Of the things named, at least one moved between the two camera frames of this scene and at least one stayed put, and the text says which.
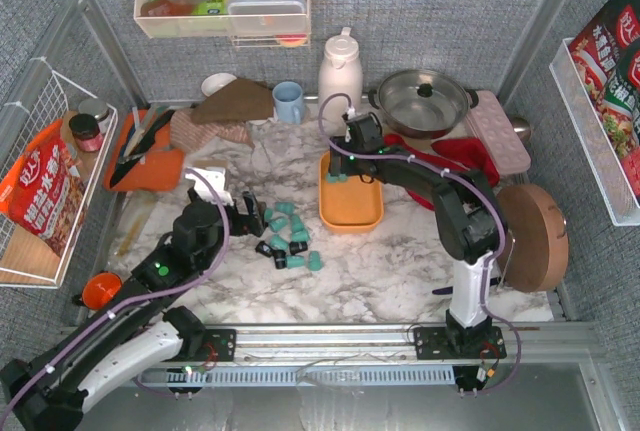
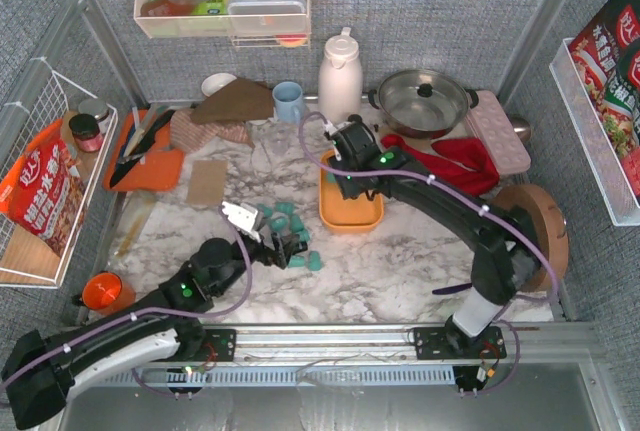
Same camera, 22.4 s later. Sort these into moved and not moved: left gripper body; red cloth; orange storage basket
Moved: left gripper body
Not moved: orange storage basket; red cloth
